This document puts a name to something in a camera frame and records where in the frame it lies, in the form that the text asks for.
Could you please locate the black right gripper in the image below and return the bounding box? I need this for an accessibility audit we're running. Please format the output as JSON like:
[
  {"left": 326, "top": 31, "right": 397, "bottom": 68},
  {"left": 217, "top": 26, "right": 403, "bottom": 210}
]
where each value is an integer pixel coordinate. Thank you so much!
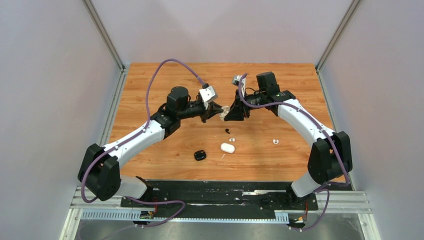
[{"left": 224, "top": 89, "right": 266, "bottom": 121}]

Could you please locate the black glossy charging case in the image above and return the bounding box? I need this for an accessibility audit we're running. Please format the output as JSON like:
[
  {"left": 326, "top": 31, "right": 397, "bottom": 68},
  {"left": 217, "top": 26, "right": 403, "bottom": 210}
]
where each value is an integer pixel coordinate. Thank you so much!
[{"left": 193, "top": 150, "right": 207, "bottom": 161}]

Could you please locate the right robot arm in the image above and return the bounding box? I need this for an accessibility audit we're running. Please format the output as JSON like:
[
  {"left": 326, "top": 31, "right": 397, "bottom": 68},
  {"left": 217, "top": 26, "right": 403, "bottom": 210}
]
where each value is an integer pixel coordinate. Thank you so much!
[{"left": 224, "top": 71, "right": 353, "bottom": 209}]

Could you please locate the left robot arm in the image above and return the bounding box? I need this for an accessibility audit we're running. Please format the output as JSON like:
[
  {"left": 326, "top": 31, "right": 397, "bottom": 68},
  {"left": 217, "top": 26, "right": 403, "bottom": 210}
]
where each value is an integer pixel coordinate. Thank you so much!
[{"left": 77, "top": 84, "right": 223, "bottom": 207}]

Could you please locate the white oval charging case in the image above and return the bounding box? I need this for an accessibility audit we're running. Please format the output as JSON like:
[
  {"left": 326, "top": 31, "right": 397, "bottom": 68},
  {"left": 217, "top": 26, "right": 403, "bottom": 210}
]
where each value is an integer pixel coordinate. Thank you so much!
[{"left": 220, "top": 142, "right": 236, "bottom": 154}]

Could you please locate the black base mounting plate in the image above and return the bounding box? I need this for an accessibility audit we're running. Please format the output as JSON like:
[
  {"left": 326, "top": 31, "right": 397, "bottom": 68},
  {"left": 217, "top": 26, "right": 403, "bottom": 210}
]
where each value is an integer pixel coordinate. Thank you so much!
[{"left": 140, "top": 180, "right": 319, "bottom": 219}]

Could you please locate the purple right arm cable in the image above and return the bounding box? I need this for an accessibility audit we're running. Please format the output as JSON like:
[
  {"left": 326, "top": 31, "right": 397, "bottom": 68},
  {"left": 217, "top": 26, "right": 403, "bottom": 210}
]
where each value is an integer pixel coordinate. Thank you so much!
[{"left": 237, "top": 73, "right": 351, "bottom": 232}]

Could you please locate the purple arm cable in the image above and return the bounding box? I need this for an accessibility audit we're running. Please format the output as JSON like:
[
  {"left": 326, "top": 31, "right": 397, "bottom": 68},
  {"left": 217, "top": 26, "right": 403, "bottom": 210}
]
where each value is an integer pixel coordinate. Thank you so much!
[
  {"left": 237, "top": 73, "right": 351, "bottom": 232},
  {"left": 80, "top": 58, "right": 210, "bottom": 229}
]

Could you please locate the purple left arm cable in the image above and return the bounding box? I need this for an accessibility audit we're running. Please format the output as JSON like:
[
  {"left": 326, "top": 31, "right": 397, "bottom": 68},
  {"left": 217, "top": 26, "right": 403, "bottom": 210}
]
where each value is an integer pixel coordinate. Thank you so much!
[{"left": 80, "top": 58, "right": 210, "bottom": 229}]

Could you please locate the aluminium frame rail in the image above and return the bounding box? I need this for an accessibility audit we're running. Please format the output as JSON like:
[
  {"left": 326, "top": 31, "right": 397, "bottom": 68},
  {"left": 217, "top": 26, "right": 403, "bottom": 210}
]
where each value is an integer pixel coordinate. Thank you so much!
[{"left": 59, "top": 187, "right": 381, "bottom": 240}]

